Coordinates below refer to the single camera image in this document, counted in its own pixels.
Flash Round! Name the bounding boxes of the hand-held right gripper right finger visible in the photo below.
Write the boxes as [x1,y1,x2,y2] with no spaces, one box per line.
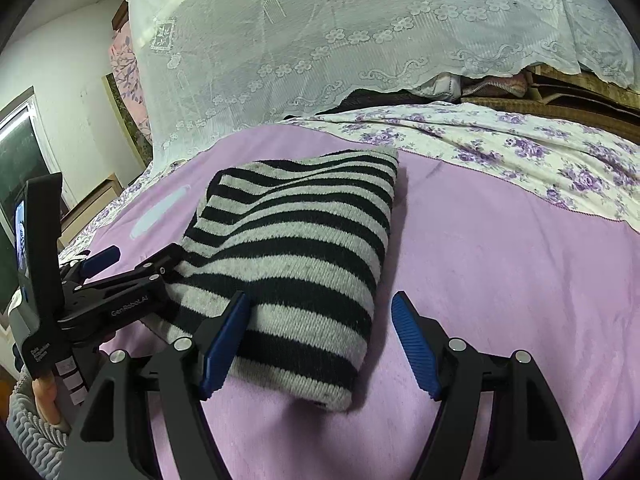
[391,291,585,480]

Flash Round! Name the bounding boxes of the person's left hand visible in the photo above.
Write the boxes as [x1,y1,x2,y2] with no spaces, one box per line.
[32,367,64,423]

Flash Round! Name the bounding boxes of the person's left forearm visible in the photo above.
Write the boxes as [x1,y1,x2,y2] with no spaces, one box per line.
[5,365,71,480]

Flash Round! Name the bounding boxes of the wooden cabinet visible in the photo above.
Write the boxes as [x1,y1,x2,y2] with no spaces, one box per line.
[57,172,126,246]

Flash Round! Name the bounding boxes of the white folded cloth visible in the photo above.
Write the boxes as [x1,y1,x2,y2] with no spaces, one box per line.
[415,72,463,101]

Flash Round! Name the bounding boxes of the pink floral cloth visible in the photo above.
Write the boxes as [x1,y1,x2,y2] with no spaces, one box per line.
[109,25,153,136]

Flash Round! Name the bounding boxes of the white framed window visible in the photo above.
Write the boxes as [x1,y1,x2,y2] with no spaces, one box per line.
[0,87,48,316]

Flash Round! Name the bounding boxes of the white purple floral quilt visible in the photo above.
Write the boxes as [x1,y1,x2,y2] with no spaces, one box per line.
[57,101,640,261]

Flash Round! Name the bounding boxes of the pink zippered bedding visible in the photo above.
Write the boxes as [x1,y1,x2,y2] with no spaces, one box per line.
[460,72,531,99]

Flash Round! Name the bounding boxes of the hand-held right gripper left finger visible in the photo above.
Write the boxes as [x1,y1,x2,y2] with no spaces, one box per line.
[59,291,252,480]

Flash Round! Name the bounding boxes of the black grey striped sweater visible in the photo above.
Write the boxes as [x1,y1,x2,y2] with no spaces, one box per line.
[145,146,401,413]

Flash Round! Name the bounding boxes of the purple bed sheet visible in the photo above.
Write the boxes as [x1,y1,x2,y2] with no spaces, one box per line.
[60,125,640,480]

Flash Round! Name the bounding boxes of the brown woven mat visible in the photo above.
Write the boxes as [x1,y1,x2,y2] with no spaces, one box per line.
[470,62,640,133]

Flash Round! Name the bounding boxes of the white lace cover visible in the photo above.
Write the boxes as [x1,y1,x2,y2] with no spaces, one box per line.
[125,0,636,168]

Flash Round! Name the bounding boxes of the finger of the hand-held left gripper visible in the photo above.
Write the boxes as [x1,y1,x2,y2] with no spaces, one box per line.
[60,245,122,292]
[59,242,187,333]

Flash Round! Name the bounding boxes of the wood framed dark panel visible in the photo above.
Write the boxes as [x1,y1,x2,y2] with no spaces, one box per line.
[102,72,153,168]

